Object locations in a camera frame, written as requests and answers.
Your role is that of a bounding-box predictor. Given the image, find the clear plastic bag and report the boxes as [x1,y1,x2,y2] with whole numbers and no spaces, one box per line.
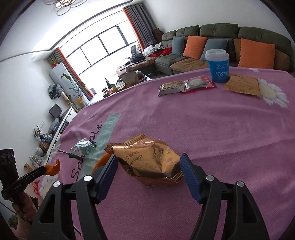
[29,155,46,168]

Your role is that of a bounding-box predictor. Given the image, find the black monitor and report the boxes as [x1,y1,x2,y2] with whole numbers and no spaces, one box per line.
[48,103,63,119]

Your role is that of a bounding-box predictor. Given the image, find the grey orange curtain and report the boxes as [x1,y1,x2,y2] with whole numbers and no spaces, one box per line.
[123,5,162,48]
[49,47,95,99]

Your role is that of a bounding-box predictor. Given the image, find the red clear snack packet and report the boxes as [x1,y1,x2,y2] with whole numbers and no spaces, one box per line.
[182,75,217,94]

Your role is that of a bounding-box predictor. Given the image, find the person's left hand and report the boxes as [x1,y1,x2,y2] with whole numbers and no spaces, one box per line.
[13,191,39,221]

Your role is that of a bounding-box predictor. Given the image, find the small bonsai plant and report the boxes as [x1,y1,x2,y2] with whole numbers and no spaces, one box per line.
[32,126,43,139]

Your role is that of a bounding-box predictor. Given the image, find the orange cushion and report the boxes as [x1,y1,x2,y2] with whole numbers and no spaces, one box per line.
[183,35,208,60]
[237,38,276,70]

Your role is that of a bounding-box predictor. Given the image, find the blue cushion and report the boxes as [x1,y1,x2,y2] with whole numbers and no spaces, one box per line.
[171,36,186,56]
[199,39,228,61]

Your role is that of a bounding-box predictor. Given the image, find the silver beige snack packet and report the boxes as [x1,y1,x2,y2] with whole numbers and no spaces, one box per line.
[158,81,188,97]

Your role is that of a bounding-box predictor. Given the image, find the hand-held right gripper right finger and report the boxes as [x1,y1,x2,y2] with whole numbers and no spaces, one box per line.
[180,153,270,240]

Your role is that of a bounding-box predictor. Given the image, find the green snack wrapper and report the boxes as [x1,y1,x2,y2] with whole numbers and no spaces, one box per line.
[70,138,97,160]

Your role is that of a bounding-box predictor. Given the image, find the brown kraft packet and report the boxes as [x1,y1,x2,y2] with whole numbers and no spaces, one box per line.
[223,75,262,97]

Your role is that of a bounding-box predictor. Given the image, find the white tv cabinet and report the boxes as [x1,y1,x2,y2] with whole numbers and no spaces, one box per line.
[41,106,79,160]

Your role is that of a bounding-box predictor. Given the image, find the large window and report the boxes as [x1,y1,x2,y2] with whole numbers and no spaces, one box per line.
[61,21,141,77]

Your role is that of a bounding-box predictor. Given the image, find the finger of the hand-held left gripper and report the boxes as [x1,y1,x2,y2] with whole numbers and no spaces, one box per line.
[19,167,47,181]
[21,170,47,185]

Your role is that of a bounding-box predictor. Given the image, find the blue paper cup white lid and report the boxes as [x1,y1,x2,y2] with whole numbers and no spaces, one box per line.
[205,49,230,83]

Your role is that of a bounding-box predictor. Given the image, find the white standing air conditioner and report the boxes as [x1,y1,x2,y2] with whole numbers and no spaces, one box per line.
[49,63,89,107]

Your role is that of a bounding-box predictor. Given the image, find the pile of white clothes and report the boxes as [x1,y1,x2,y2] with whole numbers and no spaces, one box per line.
[142,44,166,56]

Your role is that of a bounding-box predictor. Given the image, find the orange peel with stem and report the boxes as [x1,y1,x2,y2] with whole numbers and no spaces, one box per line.
[92,153,112,175]

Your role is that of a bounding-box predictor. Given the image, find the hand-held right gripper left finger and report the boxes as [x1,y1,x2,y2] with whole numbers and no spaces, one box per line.
[29,154,119,240]

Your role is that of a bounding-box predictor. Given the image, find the pink printed blanket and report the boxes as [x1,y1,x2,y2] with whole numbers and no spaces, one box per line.
[38,67,295,240]

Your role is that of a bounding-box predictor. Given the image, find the ring ceiling lamp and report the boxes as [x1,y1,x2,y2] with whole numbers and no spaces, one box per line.
[43,0,80,16]

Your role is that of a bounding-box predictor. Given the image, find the brown paper bag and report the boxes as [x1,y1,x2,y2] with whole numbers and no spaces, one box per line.
[121,71,141,86]

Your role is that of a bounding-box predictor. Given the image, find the tall leafy plant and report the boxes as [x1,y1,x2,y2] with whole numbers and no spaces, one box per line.
[62,73,89,97]

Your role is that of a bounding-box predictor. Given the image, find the dark bag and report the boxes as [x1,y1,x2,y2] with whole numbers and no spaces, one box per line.
[47,83,64,99]

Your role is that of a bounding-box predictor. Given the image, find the brown cardboard box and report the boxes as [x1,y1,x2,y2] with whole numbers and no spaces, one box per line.
[153,28,164,43]

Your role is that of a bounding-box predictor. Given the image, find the green sofa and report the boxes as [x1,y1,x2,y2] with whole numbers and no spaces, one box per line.
[154,23,293,77]

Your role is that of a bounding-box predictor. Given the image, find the gold snack packet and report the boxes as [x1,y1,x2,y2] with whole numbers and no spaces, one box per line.
[105,134,184,189]

